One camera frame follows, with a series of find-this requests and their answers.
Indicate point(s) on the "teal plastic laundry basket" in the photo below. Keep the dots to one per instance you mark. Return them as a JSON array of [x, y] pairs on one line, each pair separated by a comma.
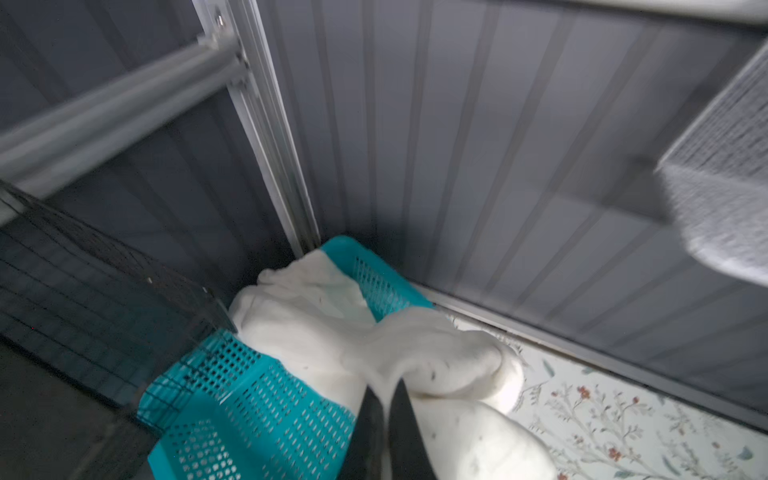
[[250, 418]]

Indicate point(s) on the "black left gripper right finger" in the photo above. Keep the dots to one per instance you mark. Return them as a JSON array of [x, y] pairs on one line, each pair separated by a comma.
[[408, 455]]

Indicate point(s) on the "black wire wall basket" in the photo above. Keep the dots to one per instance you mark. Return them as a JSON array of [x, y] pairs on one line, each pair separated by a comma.
[[110, 319]]

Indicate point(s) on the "aluminium frame rail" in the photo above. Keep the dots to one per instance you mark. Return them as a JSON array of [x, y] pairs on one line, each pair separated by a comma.
[[43, 155]]

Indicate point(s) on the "white mesh wall basket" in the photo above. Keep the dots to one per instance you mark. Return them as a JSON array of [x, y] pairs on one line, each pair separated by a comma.
[[714, 178]]

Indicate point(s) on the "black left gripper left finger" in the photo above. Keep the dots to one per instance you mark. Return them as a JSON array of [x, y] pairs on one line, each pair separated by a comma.
[[363, 459]]

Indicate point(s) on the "white t shirt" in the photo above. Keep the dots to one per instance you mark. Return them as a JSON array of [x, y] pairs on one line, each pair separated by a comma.
[[314, 319]]

